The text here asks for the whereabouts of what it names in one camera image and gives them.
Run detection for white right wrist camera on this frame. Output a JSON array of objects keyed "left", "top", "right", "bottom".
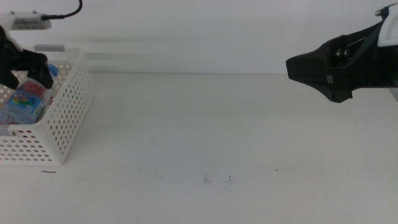
[{"left": 374, "top": 2, "right": 398, "bottom": 48}]

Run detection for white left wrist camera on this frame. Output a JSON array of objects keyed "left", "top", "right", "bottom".
[{"left": 0, "top": 11, "right": 52, "bottom": 31}]

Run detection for clear water bottle blue cap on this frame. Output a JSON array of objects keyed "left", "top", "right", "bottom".
[{"left": 0, "top": 63, "right": 60, "bottom": 126}]

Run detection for black camera cable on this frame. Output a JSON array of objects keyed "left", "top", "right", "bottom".
[{"left": 41, "top": 0, "right": 83, "bottom": 21}]

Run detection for white perforated plastic basket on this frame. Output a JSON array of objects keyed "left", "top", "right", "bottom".
[{"left": 0, "top": 44, "right": 94, "bottom": 166}]

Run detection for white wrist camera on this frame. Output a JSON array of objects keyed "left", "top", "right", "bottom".
[
  {"left": 0, "top": 11, "right": 52, "bottom": 31},
  {"left": 374, "top": 2, "right": 398, "bottom": 48}
]

